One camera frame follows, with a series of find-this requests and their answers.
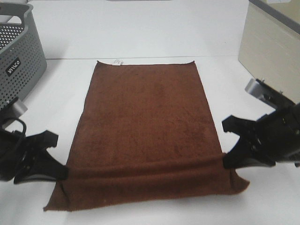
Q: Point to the beige storage box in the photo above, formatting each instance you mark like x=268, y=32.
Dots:
x=270, y=46

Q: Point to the grey perforated plastic basket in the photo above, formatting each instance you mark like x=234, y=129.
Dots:
x=22, y=59

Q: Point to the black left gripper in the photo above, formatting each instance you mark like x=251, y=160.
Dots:
x=20, y=162

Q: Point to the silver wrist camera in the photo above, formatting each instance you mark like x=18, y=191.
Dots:
x=257, y=90
x=14, y=109

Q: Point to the white towel care label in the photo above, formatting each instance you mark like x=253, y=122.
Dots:
x=117, y=62

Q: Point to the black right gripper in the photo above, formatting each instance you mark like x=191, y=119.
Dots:
x=277, y=138

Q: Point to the brown towel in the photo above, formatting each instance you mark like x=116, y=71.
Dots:
x=146, y=133

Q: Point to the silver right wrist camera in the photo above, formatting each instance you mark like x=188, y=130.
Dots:
x=257, y=90

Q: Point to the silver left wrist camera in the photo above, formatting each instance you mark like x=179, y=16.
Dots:
x=14, y=109

